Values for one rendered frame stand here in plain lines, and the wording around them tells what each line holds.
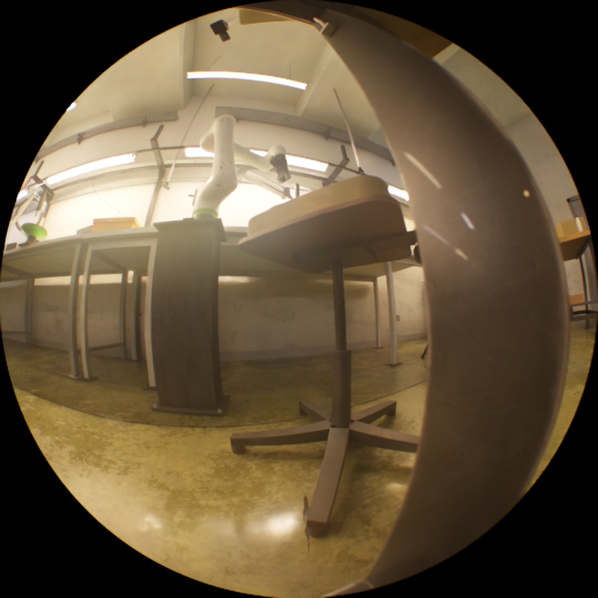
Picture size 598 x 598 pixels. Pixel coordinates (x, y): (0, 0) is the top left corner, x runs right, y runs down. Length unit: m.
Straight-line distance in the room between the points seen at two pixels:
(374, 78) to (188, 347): 0.86
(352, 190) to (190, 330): 0.72
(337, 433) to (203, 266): 0.74
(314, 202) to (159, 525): 0.68
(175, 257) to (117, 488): 0.81
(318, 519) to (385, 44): 0.52
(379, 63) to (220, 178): 0.83
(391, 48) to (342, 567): 0.53
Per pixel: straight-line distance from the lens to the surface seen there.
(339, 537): 0.43
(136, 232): 1.33
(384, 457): 0.60
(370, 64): 0.17
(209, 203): 1.01
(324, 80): 3.63
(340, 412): 0.54
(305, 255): 0.49
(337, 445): 0.50
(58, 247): 1.85
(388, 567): 0.17
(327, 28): 0.32
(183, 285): 0.86
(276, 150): 1.42
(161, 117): 3.86
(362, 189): 0.37
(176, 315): 0.86
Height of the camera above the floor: 0.37
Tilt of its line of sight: 6 degrees up
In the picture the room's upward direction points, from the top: 2 degrees counter-clockwise
